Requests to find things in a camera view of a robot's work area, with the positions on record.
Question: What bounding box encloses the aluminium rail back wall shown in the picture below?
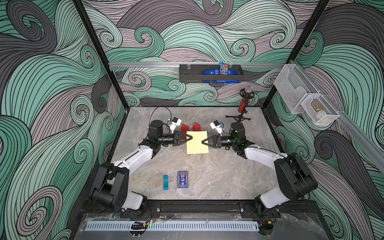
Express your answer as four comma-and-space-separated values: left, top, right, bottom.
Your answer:
109, 61, 285, 69

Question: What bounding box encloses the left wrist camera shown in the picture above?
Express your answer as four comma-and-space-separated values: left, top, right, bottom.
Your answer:
169, 117, 182, 133

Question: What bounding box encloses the blue snack packet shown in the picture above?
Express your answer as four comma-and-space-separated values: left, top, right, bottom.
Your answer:
202, 63, 240, 84

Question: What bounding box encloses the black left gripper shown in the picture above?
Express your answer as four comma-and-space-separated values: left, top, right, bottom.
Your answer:
156, 132, 191, 147

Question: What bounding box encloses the small clear plastic bin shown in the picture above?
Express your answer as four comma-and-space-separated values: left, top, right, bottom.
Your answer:
301, 94, 340, 127

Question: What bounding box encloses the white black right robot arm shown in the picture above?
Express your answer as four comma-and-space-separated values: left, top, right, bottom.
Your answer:
202, 121, 318, 214

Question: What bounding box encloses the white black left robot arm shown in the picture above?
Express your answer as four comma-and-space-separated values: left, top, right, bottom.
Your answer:
90, 120, 193, 212

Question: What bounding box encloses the teal small block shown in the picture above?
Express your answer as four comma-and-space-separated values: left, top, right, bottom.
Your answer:
163, 175, 169, 191

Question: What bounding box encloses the clear plastic wall bin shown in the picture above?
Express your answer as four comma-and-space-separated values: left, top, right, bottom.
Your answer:
274, 64, 311, 114

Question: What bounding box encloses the aluminium rail right wall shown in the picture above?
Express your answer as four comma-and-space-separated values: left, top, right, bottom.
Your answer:
289, 60, 384, 174

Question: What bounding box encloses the black corner frame post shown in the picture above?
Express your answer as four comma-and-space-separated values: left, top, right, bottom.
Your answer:
262, 0, 331, 109
73, 0, 130, 112

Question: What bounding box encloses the yellow square paper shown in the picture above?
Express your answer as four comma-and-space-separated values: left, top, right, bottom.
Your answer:
187, 131, 209, 155

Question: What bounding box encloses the blue card box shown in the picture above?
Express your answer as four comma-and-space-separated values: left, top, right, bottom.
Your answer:
177, 171, 189, 189

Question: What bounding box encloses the black corner frame post right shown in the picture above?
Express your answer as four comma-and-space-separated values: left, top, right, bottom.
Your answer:
262, 0, 331, 109

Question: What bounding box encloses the aluminium rail wall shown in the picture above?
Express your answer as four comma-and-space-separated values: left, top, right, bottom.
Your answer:
289, 60, 384, 174
109, 61, 285, 69

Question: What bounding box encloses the white slotted cable duct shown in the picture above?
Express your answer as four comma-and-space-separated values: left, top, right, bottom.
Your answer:
85, 221, 259, 232

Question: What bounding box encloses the black corner frame post left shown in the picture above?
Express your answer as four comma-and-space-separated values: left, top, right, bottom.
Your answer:
73, 0, 130, 112

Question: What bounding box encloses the red black microphone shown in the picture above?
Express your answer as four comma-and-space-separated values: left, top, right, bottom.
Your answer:
238, 86, 255, 114

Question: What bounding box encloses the black front base frame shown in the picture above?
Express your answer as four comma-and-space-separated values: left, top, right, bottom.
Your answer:
81, 200, 320, 220

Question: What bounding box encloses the black wall shelf basket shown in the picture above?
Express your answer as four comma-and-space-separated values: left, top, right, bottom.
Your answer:
179, 64, 244, 83

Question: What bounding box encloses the black microphone tripod stand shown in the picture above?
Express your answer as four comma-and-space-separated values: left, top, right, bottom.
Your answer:
225, 109, 251, 123

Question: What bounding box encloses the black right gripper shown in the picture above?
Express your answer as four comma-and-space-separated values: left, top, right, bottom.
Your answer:
203, 134, 238, 148

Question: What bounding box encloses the red square paper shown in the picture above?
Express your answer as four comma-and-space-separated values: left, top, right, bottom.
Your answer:
181, 124, 190, 134
193, 123, 201, 132

